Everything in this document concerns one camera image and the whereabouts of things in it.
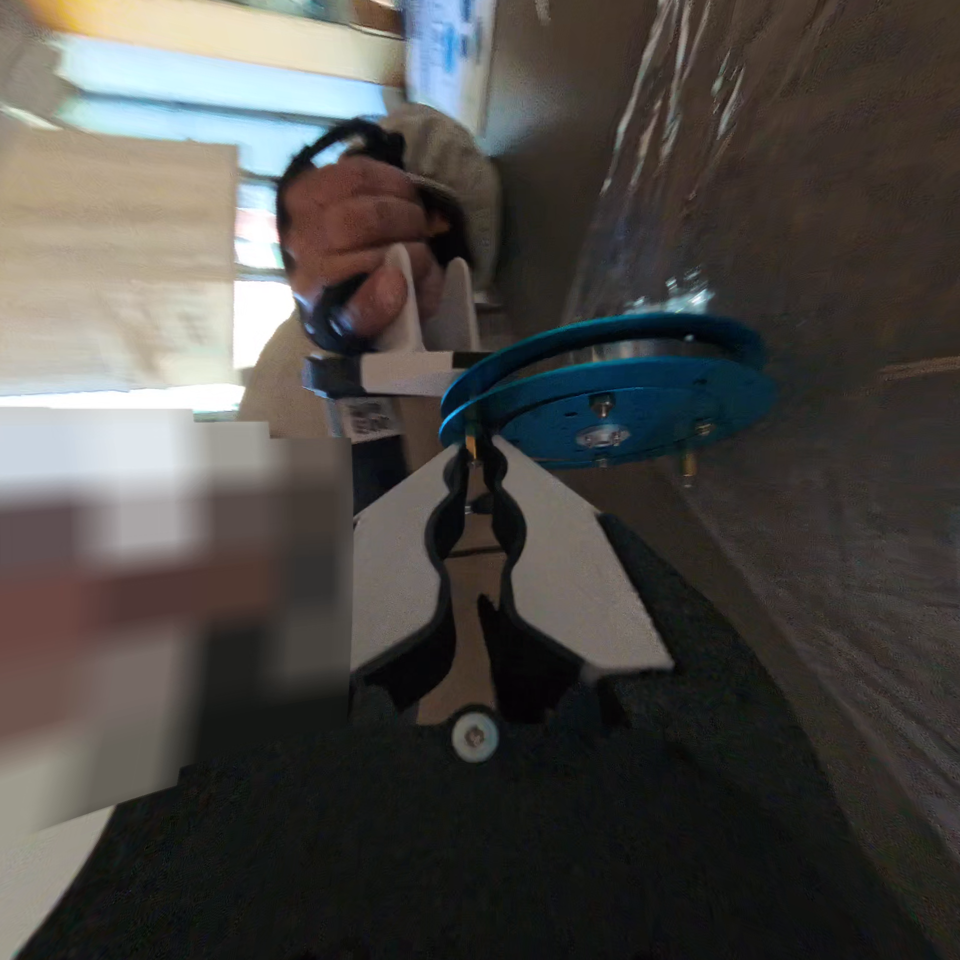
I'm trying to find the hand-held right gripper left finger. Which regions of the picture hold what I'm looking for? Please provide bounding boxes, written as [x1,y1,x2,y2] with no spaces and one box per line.
[351,442,468,710]

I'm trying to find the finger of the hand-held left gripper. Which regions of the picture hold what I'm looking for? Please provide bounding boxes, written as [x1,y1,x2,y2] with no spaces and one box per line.
[427,258,481,351]
[360,246,496,397]

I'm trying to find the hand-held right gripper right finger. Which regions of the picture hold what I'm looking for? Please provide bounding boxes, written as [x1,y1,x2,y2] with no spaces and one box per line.
[480,437,675,721]

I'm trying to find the blue round turntable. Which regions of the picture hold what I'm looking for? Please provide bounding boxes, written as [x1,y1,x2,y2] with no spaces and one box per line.
[438,313,779,472]

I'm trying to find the beige roller blind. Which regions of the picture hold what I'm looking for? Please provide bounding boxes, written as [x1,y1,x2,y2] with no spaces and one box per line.
[0,127,240,393]

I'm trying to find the white instruction sheet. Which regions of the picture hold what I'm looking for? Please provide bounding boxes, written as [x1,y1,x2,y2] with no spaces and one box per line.
[405,0,498,151]

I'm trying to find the clear plastic bag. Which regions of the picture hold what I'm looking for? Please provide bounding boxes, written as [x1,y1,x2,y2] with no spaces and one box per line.
[562,0,960,864]

